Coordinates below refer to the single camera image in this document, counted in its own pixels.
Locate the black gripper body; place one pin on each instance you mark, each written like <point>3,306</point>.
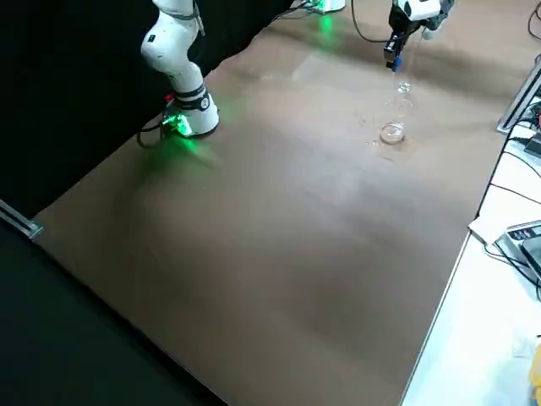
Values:
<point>401,25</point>

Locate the glass pipette with blue bulb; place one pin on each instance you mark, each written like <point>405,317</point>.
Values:
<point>396,64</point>

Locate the clear glass graduated cylinder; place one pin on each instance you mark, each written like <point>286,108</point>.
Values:
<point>393,134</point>

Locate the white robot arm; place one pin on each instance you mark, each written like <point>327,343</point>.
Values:
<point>331,5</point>
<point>169,46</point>

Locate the white paper sheet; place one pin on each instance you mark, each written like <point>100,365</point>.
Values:
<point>484,228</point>

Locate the grey device with labels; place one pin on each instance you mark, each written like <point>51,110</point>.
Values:
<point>524,232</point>

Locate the yellow plastic object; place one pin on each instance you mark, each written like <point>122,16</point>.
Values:
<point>536,372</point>

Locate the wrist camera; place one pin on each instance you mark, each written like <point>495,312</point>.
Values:
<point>441,14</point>

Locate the aluminium frame post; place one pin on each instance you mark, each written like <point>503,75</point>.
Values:
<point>520,99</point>
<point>21,222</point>

